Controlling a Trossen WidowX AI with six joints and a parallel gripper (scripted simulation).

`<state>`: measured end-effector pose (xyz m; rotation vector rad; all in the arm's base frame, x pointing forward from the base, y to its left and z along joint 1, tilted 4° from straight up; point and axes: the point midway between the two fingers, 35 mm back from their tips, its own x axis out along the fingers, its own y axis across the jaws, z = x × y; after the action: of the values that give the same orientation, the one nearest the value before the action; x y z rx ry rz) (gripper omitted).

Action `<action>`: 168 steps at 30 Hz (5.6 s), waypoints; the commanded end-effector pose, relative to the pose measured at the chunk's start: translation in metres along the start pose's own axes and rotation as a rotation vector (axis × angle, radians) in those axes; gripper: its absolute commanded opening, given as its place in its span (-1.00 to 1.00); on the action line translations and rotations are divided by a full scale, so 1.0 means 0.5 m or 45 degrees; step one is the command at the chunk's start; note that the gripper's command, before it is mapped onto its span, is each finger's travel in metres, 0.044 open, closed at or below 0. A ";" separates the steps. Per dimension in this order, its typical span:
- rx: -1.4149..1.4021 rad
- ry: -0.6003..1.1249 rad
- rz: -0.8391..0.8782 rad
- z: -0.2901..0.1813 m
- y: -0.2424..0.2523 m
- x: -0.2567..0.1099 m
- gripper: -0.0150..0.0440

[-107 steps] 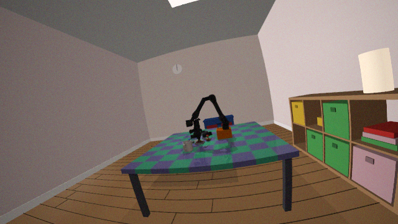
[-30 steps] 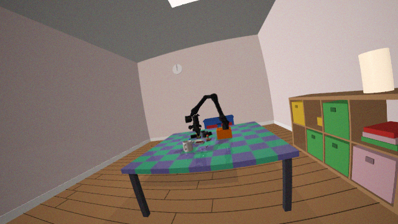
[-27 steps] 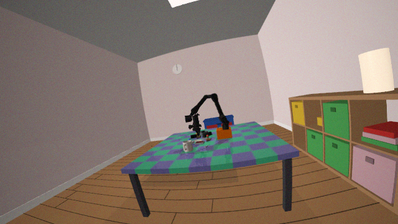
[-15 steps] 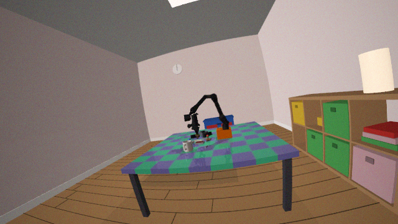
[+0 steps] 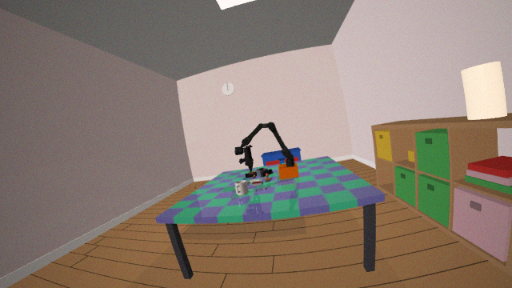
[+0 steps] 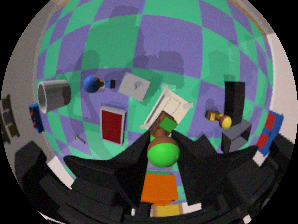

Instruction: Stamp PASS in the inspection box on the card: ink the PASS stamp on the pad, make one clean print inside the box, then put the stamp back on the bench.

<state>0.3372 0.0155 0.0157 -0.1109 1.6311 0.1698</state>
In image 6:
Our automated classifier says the yellow rubber stamp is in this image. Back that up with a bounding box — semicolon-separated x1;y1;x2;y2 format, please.
205;109;231;129

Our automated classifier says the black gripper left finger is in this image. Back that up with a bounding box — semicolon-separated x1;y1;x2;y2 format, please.
63;132;150;209

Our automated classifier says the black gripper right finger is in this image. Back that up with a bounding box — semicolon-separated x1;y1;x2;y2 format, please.
172;129;259;206

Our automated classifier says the cream paper card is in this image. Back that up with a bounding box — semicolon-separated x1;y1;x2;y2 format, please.
140;85;193;129

